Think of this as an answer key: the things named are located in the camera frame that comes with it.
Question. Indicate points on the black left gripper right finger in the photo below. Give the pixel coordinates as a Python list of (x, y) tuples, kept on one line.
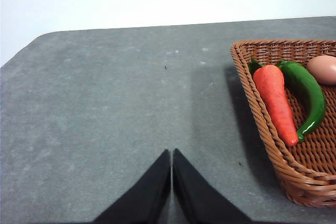
[(194, 197)]

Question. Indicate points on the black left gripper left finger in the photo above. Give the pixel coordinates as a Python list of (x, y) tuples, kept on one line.
[(149, 197)]

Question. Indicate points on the brown woven wicker basket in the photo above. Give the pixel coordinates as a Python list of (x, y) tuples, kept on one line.
[(309, 176)]

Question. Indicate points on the orange carrot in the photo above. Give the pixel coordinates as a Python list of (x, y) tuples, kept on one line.
[(273, 93)]

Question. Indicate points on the green chili pepper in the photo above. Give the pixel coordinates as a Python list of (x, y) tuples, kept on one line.
[(312, 95)]

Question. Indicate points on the pale brown egg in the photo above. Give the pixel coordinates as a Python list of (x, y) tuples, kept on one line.
[(323, 70)]

